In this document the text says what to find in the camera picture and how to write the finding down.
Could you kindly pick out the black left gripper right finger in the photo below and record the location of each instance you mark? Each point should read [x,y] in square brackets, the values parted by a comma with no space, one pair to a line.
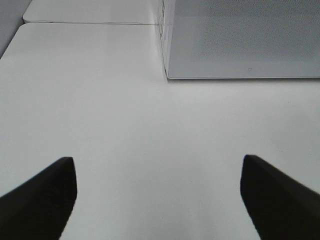
[280,207]

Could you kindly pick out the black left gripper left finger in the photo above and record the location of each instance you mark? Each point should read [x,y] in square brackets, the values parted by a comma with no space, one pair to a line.
[40,208]

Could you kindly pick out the white microwave door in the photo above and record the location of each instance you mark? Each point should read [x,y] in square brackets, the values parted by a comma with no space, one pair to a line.
[245,37]

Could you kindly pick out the white microwave oven body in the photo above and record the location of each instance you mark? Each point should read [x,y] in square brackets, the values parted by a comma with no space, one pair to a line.
[163,37]

